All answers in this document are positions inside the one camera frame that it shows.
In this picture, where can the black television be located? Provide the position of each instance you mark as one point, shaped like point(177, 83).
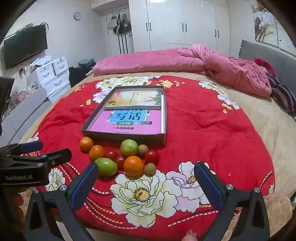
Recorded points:
point(25, 47)

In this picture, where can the floral wall painting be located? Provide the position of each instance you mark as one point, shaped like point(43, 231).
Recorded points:
point(263, 20)

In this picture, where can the brown longan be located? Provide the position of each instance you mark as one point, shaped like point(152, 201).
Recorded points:
point(143, 150)
point(149, 168)

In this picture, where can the hanging black bags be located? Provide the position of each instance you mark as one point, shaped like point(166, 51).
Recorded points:
point(119, 25)

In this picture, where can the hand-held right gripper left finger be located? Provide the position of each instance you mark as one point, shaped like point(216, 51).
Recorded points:
point(84, 185)

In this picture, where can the oblong green jujube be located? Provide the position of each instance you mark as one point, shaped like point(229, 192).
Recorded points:
point(106, 167)

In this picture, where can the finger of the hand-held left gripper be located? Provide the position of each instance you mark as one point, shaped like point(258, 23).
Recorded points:
point(32, 146)
point(57, 155)

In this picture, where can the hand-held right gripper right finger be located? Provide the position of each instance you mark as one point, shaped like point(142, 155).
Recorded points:
point(208, 185)

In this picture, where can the round wall clock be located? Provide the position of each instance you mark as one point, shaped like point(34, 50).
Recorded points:
point(77, 15)

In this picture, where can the large orange mandarin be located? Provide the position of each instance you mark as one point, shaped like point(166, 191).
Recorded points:
point(133, 166)

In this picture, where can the white door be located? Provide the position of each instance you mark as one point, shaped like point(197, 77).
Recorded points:
point(112, 44)

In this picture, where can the pink cover book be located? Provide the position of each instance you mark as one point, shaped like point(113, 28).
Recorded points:
point(101, 122)

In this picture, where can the grey shallow box tray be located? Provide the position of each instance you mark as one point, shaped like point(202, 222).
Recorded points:
point(101, 138)

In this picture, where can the sunflower cover book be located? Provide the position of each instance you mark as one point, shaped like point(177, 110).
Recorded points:
point(129, 97)

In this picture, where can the striped pillow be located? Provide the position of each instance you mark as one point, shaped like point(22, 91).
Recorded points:
point(282, 95)

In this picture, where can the red floral blanket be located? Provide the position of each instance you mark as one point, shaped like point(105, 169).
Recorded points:
point(208, 129)

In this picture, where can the white drawer cabinet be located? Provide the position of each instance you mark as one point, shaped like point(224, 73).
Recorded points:
point(53, 78)

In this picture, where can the folded clothes stack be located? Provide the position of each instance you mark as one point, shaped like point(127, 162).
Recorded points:
point(86, 63)

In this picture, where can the pink quilt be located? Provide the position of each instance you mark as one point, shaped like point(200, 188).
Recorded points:
point(150, 60)

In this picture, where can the grey padded headboard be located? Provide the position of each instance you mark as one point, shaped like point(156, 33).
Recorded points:
point(266, 53)

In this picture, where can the red cloth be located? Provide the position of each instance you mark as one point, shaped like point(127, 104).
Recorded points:
point(262, 63)

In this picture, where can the round green jujube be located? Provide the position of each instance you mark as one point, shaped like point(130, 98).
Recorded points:
point(128, 147)

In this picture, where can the medium orange mandarin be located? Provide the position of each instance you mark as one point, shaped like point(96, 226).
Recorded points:
point(97, 153)

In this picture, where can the black clothes pile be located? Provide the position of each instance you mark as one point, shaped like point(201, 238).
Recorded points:
point(77, 75)

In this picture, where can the small orange mandarin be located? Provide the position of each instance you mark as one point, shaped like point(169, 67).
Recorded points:
point(86, 144)

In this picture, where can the red cherry tomato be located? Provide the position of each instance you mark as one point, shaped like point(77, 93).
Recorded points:
point(111, 154)
point(120, 162)
point(152, 157)

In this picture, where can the white wardrobe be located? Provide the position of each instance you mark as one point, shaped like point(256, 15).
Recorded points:
point(173, 23)

